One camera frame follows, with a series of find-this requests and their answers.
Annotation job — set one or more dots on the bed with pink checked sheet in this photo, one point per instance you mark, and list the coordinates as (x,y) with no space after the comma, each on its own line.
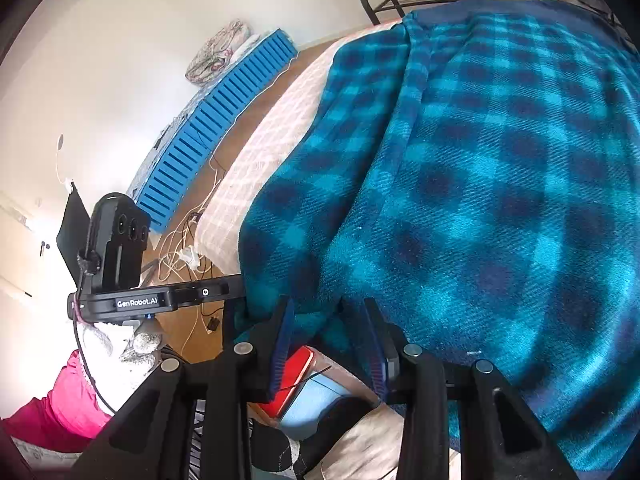
(275,135)

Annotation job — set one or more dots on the black hanging cloth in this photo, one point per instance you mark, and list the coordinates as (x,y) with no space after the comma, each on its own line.
(72,230)

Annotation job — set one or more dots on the grey patterned cloth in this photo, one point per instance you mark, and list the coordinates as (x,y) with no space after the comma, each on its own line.
(172,127)

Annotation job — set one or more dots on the red flat box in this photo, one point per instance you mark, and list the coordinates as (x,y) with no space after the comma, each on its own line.
(297,375)

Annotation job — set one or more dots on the blue slatted panel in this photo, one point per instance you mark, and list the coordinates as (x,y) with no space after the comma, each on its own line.
(210,125)

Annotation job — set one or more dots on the person's left hand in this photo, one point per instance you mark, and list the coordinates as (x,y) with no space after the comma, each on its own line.
(140,342)

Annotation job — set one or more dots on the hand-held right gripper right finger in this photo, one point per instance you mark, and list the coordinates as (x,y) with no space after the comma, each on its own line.
(375,355)

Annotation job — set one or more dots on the blue plaid fleece jacket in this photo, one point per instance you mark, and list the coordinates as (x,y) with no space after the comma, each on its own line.
(475,185)

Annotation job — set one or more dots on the light blue box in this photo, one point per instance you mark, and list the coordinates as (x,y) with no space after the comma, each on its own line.
(312,405)

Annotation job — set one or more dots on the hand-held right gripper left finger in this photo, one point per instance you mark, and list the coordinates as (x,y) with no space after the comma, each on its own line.
(280,352)

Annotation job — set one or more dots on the black quilted cloth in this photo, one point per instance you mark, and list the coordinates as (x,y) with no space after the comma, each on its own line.
(272,452)

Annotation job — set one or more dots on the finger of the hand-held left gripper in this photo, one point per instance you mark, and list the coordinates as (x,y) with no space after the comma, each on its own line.
(210,291)

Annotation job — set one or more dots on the person's left forearm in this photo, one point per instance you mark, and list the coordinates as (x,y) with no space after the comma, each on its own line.
(50,410)

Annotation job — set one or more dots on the floral cloth bundle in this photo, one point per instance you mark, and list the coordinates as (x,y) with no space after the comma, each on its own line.
(215,55)

